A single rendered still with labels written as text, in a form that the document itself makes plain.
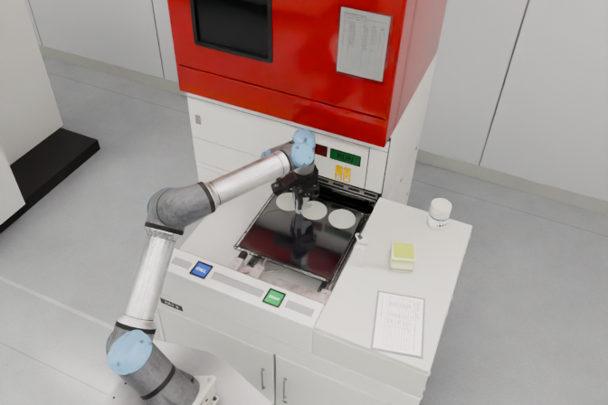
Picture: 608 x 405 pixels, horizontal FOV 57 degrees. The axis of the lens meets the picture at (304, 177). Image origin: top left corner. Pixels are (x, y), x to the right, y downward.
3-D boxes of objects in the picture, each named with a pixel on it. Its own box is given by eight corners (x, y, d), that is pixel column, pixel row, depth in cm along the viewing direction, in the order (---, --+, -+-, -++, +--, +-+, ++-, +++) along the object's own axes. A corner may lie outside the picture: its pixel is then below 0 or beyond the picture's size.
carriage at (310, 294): (233, 266, 196) (233, 260, 194) (330, 302, 185) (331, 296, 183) (222, 282, 190) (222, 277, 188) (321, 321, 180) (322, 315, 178)
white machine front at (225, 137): (199, 162, 243) (188, 82, 217) (378, 220, 219) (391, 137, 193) (194, 166, 241) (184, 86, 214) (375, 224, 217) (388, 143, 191)
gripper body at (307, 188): (318, 199, 202) (320, 174, 194) (296, 202, 200) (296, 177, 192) (312, 184, 208) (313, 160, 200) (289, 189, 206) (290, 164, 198)
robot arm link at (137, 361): (142, 402, 144) (107, 367, 140) (131, 387, 155) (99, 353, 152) (177, 367, 148) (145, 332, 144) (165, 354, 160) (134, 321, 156)
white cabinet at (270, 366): (244, 297, 289) (236, 179, 236) (427, 370, 261) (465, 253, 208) (175, 407, 245) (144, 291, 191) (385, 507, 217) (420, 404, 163)
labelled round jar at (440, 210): (429, 214, 201) (433, 194, 195) (449, 220, 199) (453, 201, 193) (423, 227, 196) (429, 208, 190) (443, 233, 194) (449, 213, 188)
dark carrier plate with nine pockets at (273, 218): (281, 187, 221) (281, 186, 220) (364, 213, 211) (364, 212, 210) (239, 247, 197) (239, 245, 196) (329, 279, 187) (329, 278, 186)
